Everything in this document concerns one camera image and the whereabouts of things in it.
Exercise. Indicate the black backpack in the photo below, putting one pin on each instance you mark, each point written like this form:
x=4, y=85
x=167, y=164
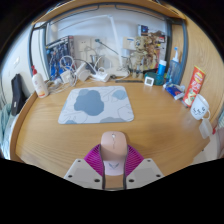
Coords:
x=18, y=95

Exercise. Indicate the tan robot figure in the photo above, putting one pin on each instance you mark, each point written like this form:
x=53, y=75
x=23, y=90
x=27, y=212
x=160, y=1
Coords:
x=143, y=55

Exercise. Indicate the steel cup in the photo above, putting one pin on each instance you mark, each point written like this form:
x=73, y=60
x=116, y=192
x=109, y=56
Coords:
x=96, y=63

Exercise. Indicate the white desk lamp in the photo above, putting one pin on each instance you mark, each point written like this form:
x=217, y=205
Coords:
x=115, y=40

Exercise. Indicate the blue robot model kit box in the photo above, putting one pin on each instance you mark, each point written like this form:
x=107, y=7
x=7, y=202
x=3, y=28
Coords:
x=58, y=55

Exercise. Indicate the colourful printed toy box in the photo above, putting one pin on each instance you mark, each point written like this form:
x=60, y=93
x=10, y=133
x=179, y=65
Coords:
x=160, y=50

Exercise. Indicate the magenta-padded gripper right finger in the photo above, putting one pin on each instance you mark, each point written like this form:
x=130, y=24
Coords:
x=143, y=173

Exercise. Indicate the grey blue-patterned mouse pad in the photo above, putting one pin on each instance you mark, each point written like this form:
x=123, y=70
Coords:
x=93, y=105

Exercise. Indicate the white bottle with red cap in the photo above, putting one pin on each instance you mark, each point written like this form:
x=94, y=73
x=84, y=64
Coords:
x=40, y=85

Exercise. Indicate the small white power adapter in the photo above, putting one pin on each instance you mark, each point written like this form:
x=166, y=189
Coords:
x=67, y=76

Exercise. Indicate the white mug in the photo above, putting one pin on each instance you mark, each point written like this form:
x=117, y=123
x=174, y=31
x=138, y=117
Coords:
x=199, y=107

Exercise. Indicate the white wall box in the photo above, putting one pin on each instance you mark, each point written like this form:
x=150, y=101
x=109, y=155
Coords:
x=129, y=43

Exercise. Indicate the teal round tin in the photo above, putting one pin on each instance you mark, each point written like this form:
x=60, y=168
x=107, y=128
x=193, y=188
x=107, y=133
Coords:
x=158, y=80

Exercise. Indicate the large white power adapter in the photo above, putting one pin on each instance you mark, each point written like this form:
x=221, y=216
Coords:
x=83, y=72

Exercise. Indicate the red chips can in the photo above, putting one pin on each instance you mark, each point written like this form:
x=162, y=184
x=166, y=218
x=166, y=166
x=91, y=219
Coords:
x=194, y=86

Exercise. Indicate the pink computer mouse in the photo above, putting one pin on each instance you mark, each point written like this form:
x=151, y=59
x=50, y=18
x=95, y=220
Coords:
x=114, y=150

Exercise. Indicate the blue snack packet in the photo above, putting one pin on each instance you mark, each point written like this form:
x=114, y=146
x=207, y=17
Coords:
x=174, y=91

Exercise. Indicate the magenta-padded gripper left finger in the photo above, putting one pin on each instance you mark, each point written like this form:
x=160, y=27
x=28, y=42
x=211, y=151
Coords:
x=83, y=173

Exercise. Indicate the grey metal desk frame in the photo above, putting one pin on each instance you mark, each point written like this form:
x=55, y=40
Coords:
x=185, y=46

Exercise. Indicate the blue spray bottle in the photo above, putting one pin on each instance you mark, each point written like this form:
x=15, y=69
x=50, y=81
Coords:
x=175, y=71

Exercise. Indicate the translucent plastic cup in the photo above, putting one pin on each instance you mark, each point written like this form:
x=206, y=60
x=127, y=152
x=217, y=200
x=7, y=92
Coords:
x=206, y=128

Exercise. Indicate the green blanket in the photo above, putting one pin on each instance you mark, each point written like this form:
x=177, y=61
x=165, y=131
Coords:
x=4, y=126

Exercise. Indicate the black ruler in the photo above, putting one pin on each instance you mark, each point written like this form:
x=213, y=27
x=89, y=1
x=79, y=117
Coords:
x=129, y=80

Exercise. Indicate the small white cube clock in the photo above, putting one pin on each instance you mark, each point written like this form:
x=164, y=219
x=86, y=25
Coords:
x=149, y=81

